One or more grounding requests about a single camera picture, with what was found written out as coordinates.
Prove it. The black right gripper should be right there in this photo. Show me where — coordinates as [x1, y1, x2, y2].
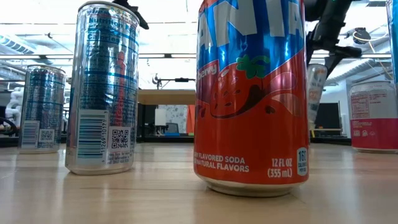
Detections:
[306, 15, 363, 78]

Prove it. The tall white Celsius can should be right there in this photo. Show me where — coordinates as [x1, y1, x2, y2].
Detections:
[307, 63, 328, 139]

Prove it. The red Fanta strawberry can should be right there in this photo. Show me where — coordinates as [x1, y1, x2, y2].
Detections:
[192, 0, 310, 198]

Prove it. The slim silver blue can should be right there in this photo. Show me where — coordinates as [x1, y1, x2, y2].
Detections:
[64, 0, 140, 175]
[17, 64, 67, 154]
[386, 0, 398, 94]

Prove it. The black stand with bar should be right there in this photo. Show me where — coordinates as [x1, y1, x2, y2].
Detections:
[151, 73, 196, 90]

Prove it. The white sign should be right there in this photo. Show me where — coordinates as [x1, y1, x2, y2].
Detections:
[154, 108, 167, 127]

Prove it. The orange panel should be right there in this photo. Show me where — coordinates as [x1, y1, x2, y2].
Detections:
[186, 105, 196, 134]

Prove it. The white machine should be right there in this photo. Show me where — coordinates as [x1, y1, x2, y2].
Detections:
[4, 86, 25, 127]

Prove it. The black ceiling cord reel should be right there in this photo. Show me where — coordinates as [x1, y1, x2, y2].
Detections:
[344, 27, 373, 45]

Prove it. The black metal rail frame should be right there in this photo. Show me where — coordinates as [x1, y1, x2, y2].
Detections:
[0, 135, 352, 147]

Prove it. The black vacuum hose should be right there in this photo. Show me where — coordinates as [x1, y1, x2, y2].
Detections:
[0, 116, 19, 137]

